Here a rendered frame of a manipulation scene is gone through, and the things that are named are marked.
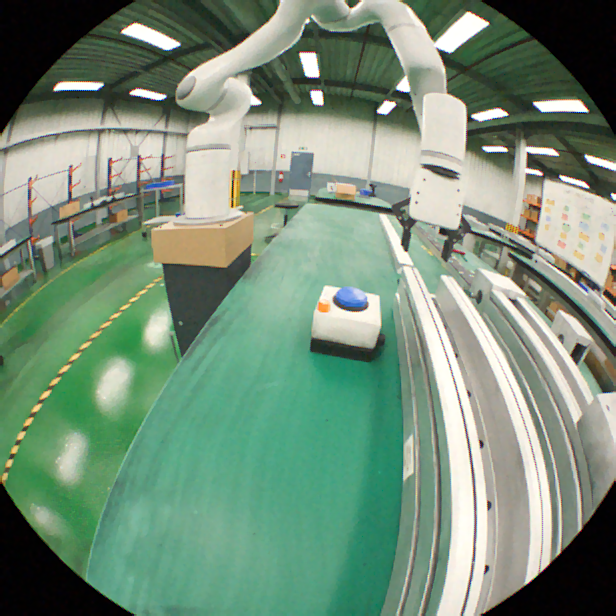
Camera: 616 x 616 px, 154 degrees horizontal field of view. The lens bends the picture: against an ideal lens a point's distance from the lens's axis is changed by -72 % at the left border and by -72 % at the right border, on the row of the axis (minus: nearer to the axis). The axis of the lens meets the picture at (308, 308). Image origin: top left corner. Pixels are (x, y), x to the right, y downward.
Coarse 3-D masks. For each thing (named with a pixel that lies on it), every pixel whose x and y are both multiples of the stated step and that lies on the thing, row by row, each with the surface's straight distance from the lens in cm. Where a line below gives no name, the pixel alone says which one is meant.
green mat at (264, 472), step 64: (320, 256) 66; (384, 256) 77; (256, 320) 38; (384, 320) 42; (192, 384) 29; (256, 384) 28; (320, 384) 29; (384, 384) 31; (192, 448) 24; (256, 448) 24; (320, 448) 24; (384, 448) 25; (128, 512) 25; (192, 512) 22; (256, 512) 21; (320, 512) 22; (384, 512) 23; (128, 576) 25; (192, 576) 22; (256, 576) 21; (320, 576) 21; (384, 576) 23
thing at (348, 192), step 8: (336, 192) 264; (344, 192) 261; (352, 192) 261; (64, 208) 540; (72, 208) 544; (64, 216) 542; (112, 216) 621; (120, 216) 618; (552, 256) 501; (560, 264) 486; (8, 272) 471; (16, 272) 473; (8, 280) 472; (16, 280) 475; (552, 304) 442; (568, 312) 432; (552, 320) 438; (608, 360) 388; (608, 368) 387
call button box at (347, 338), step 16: (336, 288) 35; (336, 304) 31; (368, 304) 32; (320, 320) 29; (336, 320) 29; (352, 320) 29; (368, 320) 29; (320, 336) 31; (336, 336) 30; (352, 336) 30; (368, 336) 30; (384, 336) 35; (320, 352) 32; (336, 352) 32; (352, 352) 32; (368, 352) 31
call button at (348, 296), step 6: (342, 288) 32; (348, 288) 33; (354, 288) 33; (336, 294) 31; (342, 294) 31; (348, 294) 31; (354, 294) 31; (360, 294) 32; (342, 300) 30; (348, 300) 30; (354, 300) 30; (360, 300) 31; (366, 300) 31; (354, 306) 30; (360, 306) 31
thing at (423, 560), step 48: (432, 336) 25; (480, 336) 30; (432, 384) 22; (480, 384) 28; (432, 432) 20; (480, 432) 23; (528, 432) 23; (432, 480) 19; (480, 480) 17; (528, 480) 21; (432, 528) 17; (480, 528) 16; (528, 528) 20; (432, 576) 17; (480, 576) 17; (528, 576) 21
